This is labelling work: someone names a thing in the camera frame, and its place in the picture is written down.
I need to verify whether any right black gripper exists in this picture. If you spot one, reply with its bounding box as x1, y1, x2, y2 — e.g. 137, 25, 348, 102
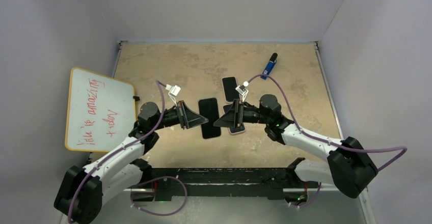
214, 99, 270, 129

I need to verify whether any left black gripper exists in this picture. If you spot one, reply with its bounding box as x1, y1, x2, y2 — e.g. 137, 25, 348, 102
152, 101, 208, 131

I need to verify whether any black phone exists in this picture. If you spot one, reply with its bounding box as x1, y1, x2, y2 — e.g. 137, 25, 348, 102
223, 104, 246, 135

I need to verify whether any black phone face down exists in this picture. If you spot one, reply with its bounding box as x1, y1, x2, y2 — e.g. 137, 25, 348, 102
198, 98, 221, 139

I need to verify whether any clear phone case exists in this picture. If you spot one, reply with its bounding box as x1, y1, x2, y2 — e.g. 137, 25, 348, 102
221, 76, 241, 103

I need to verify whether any dark blue phone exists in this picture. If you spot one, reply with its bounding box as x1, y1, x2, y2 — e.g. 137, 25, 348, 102
222, 76, 239, 103

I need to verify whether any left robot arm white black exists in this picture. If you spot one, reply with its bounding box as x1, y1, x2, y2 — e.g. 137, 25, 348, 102
53, 101, 208, 223

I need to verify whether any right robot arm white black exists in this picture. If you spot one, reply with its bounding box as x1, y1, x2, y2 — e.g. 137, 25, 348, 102
214, 94, 379, 199

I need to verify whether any blue marker black cap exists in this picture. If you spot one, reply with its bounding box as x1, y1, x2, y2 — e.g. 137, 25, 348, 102
260, 53, 278, 80

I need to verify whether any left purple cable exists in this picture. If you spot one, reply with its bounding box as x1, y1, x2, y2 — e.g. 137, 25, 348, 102
67, 80, 187, 224

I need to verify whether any purple cable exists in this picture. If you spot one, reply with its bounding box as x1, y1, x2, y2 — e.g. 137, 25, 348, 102
245, 74, 408, 209
67, 80, 187, 224

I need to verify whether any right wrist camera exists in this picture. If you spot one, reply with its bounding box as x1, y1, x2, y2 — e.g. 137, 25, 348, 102
235, 81, 249, 103

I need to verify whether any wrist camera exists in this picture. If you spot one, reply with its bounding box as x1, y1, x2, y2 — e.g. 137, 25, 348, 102
165, 84, 181, 106
235, 81, 249, 103

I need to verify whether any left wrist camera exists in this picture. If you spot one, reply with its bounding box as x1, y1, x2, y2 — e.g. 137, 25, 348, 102
165, 84, 181, 106

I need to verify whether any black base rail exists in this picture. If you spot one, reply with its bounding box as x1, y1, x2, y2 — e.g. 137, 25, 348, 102
132, 166, 318, 201

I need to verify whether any whiteboard with yellow frame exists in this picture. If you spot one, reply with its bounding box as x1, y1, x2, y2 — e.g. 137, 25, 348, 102
65, 67, 137, 152

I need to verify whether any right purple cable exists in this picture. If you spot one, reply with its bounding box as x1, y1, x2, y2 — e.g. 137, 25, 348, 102
245, 74, 408, 209

